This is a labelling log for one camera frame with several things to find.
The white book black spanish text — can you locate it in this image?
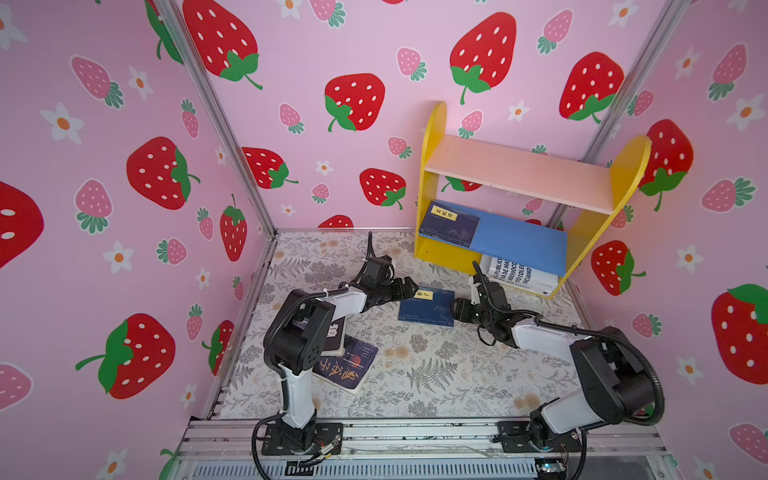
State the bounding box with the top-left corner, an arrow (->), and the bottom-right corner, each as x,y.
480,255 -> 559,297

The navy book yellow label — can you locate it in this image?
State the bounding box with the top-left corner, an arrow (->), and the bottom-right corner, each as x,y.
419,201 -> 480,248

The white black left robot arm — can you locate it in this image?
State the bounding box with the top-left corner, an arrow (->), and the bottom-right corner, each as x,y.
251,256 -> 418,461

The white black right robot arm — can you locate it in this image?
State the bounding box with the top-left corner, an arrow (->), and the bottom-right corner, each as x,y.
450,272 -> 665,450

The black book white chinese title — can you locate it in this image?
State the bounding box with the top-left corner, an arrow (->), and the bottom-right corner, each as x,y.
322,317 -> 346,357

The dark book orange calligraphy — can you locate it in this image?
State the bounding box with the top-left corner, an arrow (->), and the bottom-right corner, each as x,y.
313,335 -> 379,394

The yellow pink blue bookshelf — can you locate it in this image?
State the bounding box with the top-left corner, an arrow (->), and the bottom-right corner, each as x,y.
414,102 -> 651,298

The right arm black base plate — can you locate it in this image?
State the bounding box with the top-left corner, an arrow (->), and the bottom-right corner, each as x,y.
491,421 -> 582,453

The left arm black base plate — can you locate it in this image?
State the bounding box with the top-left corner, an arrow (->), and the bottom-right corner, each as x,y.
259,422 -> 344,456

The aluminium front rail frame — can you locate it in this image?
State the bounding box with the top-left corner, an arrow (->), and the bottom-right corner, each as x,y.
167,418 -> 683,479

